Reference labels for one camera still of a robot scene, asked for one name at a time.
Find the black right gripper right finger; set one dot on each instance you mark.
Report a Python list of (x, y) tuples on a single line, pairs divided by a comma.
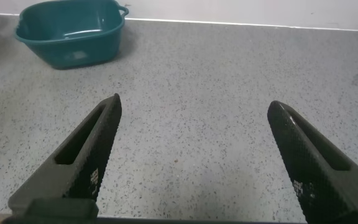
[(315, 180)]

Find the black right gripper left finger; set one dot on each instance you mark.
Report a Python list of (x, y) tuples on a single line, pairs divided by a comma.
[(82, 168)]

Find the teal square basin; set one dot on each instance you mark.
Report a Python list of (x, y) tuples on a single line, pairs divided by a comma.
[(73, 46)]

